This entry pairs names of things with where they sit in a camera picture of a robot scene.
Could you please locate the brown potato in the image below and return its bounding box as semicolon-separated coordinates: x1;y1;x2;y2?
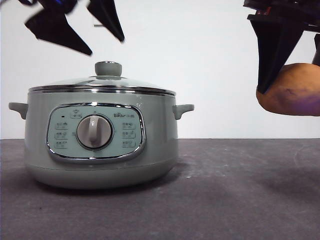
255;62;320;117

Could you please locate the glass lid with green knob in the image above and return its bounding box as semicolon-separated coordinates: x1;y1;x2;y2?
28;60;176;94

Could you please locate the sage green electric pot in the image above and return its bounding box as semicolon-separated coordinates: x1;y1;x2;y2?
8;87;195;190

